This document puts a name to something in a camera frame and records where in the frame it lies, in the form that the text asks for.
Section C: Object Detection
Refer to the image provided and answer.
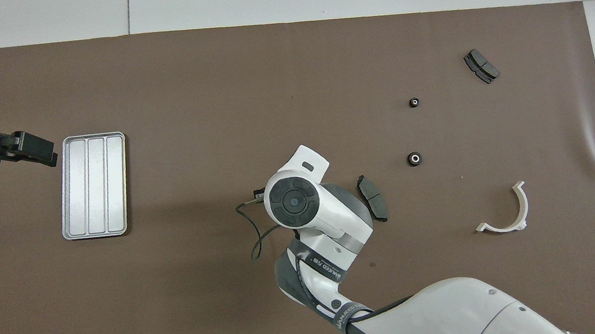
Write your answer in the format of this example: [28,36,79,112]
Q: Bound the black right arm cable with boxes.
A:
[234,189,291,263]

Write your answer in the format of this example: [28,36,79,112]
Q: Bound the brown table mat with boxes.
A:
[0,0,595,334]

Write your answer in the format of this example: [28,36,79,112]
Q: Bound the silver metal tray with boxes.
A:
[53,131,135,242]

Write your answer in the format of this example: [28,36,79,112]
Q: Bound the short dark brake pad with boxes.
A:
[463,47,502,87]

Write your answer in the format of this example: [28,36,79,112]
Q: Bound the long dark brake pad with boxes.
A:
[356,173,390,225]

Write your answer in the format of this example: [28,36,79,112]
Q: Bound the white curved plastic bracket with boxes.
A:
[471,180,531,236]

